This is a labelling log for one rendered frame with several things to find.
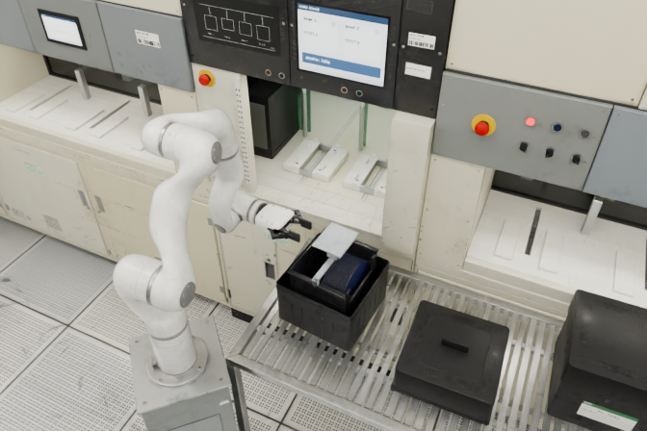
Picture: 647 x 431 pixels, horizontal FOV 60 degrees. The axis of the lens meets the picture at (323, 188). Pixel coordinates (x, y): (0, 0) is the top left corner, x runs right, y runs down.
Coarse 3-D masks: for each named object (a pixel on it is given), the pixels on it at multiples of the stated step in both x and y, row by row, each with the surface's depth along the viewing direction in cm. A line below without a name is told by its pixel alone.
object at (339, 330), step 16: (384, 272) 184; (288, 288) 188; (384, 288) 191; (288, 304) 181; (304, 304) 176; (320, 304) 172; (368, 304) 179; (288, 320) 187; (304, 320) 181; (320, 320) 177; (336, 320) 172; (352, 320) 169; (368, 320) 186; (320, 336) 182; (336, 336) 177; (352, 336) 176
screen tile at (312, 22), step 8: (304, 16) 165; (312, 16) 164; (320, 16) 163; (304, 24) 166; (312, 24) 165; (320, 24) 164; (328, 24) 163; (328, 32) 164; (336, 32) 163; (304, 40) 170; (312, 40) 168; (320, 40) 167; (328, 40) 166; (336, 40) 165; (312, 48) 170; (320, 48) 169; (328, 48) 168; (336, 48) 166
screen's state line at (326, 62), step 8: (304, 56) 173; (312, 56) 172; (320, 56) 170; (320, 64) 172; (328, 64) 171; (336, 64) 170; (344, 64) 169; (352, 64) 167; (360, 64) 166; (352, 72) 169; (360, 72) 168; (368, 72) 167; (376, 72) 165
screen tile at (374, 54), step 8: (344, 24) 161; (352, 24) 160; (360, 24) 158; (344, 32) 162; (352, 32) 161; (360, 32) 160; (368, 32) 159; (344, 40) 164; (376, 40) 159; (344, 48) 165; (352, 48) 164; (360, 48) 163; (368, 48) 162; (376, 48) 161; (344, 56) 167; (352, 56) 166; (360, 56) 164; (368, 56) 163; (376, 56) 162
